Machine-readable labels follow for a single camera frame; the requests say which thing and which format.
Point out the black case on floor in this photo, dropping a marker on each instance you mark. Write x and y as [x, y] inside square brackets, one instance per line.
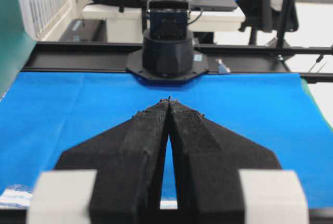
[85, 30]

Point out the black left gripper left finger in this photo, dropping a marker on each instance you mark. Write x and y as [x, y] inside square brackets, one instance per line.
[129, 160]

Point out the black aluminium rail frame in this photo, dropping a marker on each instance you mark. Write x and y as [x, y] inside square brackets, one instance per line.
[124, 58]

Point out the white desk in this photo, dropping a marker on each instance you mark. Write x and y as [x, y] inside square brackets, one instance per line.
[128, 26]

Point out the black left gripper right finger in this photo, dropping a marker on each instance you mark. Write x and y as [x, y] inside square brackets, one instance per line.
[207, 158]

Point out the blue table cloth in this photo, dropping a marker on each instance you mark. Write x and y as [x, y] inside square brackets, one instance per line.
[45, 113]

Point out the white blue striped towel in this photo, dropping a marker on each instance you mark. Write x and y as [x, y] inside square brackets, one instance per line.
[16, 196]

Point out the black vertical pole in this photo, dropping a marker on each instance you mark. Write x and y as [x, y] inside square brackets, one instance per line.
[282, 27]

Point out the black laptop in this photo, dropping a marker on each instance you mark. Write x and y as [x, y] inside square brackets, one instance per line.
[214, 5]

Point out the green backdrop sheet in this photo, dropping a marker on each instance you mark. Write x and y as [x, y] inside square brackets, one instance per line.
[16, 44]

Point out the black office chair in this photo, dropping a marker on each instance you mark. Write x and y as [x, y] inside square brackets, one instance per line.
[259, 17]

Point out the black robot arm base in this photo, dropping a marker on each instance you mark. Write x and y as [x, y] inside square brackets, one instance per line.
[168, 53]

